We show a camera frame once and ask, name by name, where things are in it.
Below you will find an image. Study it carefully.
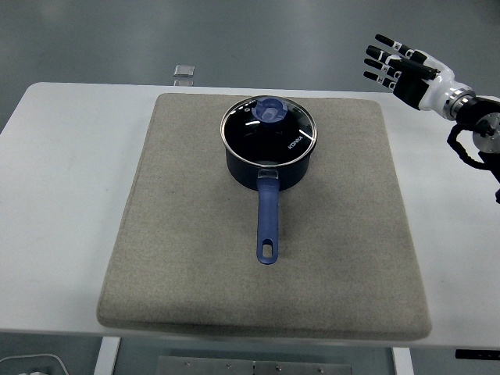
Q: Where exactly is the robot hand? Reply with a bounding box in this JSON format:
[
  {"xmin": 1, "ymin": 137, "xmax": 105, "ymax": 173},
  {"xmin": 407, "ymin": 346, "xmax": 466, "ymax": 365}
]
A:
[{"xmin": 362, "ymin": 34, "xmax": 461, "ymax": 114}]

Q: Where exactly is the white table leg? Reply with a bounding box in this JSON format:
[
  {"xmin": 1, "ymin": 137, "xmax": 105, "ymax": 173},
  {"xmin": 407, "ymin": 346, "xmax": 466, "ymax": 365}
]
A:
[
  {"xmin": 391, "ymin": 346, "xmax": 415, "ymax": 375},
  {"xmin": 93, "ymin": 336, "xmax": 123, "ymax": 375}
]

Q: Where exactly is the grey metal plate with screws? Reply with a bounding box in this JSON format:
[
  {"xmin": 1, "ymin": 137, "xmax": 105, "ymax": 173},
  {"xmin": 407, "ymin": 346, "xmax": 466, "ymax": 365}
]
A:
[{"xmin": 155, "ymin": 355, "xmax": 355, "ymax": 375}]

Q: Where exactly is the white rounded tray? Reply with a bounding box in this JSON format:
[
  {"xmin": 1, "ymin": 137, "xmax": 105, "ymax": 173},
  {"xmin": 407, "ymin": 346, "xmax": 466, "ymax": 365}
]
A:
[{"xmin": 0, "ymin": 353, "xmax": 67, "ymax": 375}]

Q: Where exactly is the glass pot lid blue knob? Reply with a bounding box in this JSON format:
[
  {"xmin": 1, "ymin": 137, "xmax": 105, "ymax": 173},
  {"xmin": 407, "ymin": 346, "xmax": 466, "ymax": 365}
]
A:
[{"xmin": 220, "ymin": 95, "xmax": 319, "ymax": 167}]

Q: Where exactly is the dark pot with blue handle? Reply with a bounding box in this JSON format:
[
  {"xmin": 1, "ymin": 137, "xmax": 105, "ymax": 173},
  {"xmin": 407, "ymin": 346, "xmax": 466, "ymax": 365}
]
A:
[{"xmin": 223, "ymin": 136, "xmax": 314, "ymax": 266}]

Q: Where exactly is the beige fabric mat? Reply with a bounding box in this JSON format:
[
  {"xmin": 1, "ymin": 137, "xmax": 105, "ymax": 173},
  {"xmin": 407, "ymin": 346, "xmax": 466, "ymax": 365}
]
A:
[{"xmin": 96, "ymin": 92, "xmax": 433, "ymax": 341}]

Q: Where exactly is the black flat bar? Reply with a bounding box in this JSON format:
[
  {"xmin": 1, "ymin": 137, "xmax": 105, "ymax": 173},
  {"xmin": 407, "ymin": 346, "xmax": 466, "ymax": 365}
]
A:
[{"xmin": 455, "ymin": 348, "xmax": 500, "ymax": 360}]

